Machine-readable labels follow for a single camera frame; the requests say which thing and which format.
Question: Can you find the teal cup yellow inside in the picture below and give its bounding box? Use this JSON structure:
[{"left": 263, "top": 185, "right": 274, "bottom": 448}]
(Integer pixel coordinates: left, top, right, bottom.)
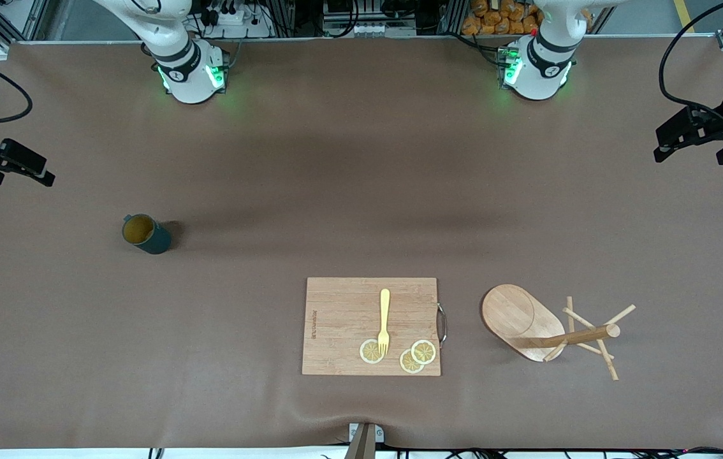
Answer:
[{"left": 122, "top": 214, "right": 173, "bottom": 256}]

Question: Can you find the wooden mug tree rack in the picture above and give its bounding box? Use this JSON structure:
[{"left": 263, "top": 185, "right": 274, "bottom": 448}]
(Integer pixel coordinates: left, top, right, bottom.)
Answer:
[{"left": 480, "top": 284, "right": 637, "bottom": 382}]

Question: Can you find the bag of orange snacks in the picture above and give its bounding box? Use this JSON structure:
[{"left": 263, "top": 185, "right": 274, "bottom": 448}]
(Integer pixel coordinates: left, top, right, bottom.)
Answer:
[{"left": 461, "top": 0, "right": 544, "bottom": 36}]

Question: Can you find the white power strip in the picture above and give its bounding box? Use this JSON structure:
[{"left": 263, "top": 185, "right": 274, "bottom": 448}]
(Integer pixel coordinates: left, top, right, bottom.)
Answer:
[{"left": 198, "top": 0, "right": 274, "bottom": 40}]

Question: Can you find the brown table mat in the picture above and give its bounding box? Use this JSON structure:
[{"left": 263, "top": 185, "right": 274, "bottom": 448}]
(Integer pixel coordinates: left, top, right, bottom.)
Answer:
[{"left": 0, "top": 35, "right": 723, "bottom": 451}]

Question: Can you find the white socket strip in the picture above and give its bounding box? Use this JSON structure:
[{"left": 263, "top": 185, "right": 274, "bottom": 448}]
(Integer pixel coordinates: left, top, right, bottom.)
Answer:
[{"left": 322, "top": 19, "right": 418, "bottom": 38}]

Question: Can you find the lemon slice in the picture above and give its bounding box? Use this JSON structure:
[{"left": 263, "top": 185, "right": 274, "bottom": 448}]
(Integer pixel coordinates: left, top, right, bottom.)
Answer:
[
  {"left": 411, "top": 339, "right": 437, "bottom": 366},
  {"left": 399, "top": 349, "right": 426, "bottom": 375},
  {"left": 359, "top": 339, "right": 386, "bottom": 365}
]

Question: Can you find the wooden cutting board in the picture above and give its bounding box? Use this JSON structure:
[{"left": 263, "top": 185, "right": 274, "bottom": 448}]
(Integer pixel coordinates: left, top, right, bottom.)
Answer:
[{"left": 302, "top": 277, "right": 442, "bottom": 377}]

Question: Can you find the yellow plastic fork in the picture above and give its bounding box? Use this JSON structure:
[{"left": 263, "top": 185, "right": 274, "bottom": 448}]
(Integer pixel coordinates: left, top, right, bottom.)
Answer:
[{"left": 377, "top": 288, "right": 392, "bottom": 356}]

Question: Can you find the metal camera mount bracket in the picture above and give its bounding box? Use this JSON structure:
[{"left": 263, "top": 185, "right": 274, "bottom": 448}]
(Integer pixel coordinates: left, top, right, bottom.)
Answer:
[{"left": 343, "top": 421, "right": 385, "bottom": 459}]

